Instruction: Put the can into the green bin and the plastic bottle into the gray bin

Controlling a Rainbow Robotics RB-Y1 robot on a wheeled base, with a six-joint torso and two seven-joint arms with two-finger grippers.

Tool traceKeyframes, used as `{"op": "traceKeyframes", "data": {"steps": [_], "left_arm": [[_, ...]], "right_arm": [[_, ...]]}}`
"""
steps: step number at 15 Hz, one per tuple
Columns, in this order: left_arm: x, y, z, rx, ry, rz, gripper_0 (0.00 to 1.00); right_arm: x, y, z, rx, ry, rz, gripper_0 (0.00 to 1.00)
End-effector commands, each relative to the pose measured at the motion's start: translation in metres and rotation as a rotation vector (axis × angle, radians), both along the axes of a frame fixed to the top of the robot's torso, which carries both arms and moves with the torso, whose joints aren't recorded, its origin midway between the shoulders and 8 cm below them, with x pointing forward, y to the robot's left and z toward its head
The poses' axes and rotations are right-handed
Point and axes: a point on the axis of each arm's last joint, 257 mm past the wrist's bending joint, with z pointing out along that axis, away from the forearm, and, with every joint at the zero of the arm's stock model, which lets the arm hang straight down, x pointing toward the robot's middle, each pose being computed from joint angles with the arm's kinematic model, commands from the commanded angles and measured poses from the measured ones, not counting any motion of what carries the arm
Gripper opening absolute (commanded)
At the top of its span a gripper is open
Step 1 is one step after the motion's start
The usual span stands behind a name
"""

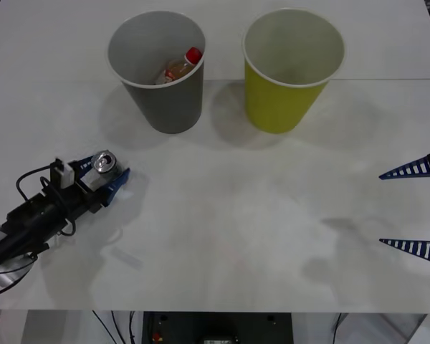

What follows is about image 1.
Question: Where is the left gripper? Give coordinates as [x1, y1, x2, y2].
[6, 153, 131, 249]

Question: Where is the grey plastic bin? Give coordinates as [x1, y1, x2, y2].
[106, 9, 206, 135]

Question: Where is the yellow-green plastic bin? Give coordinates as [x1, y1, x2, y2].
[242, 8, 346, 135]

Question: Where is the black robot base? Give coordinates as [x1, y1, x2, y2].
[142, 311, 293, 344]

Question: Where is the silver drink can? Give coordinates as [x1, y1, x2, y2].
[82, 150, 127, 191]

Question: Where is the plastic bottle with red cap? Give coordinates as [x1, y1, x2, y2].
[153, 47, 204, 86]

